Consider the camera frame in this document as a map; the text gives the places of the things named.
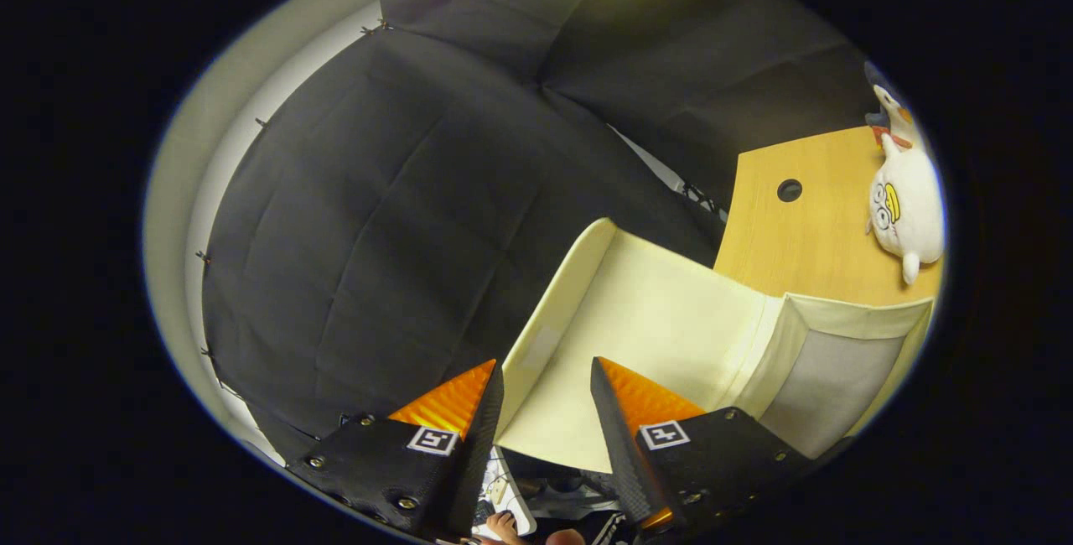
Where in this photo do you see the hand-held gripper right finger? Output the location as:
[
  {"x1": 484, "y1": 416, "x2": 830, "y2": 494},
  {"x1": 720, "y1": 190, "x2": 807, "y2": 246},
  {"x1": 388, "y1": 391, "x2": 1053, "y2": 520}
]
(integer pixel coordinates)
[{"x1": 589, "y1": 356, "x2": 816, "y2": 539}]

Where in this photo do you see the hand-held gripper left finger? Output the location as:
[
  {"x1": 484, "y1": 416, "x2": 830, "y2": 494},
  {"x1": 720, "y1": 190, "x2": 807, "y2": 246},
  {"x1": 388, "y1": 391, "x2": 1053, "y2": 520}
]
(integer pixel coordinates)
[{"x1": 285, "y1": 359, "x2": 505, "y2": 542}]

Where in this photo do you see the cream fabric storage box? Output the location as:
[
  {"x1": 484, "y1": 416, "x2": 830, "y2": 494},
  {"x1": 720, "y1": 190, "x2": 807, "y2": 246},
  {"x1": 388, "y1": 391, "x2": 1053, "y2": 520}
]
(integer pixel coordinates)
[{"x1": 495, "y1": 218, "x2": 936, "y2": 475}]

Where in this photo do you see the white plush toy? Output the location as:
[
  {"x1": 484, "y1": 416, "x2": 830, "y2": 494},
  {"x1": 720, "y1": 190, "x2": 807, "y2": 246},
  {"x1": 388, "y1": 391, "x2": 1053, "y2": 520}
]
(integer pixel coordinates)
[{"x1": 866, "y1": 132, "x2": 946, "y2": 286}]

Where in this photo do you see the navy penguin plush toy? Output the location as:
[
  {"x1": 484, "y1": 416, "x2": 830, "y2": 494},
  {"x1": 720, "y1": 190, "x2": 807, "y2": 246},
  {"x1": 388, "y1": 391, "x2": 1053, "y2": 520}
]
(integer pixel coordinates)
[{"x1": 863, "y1": 59, "x2": 919, "y2": 143}]

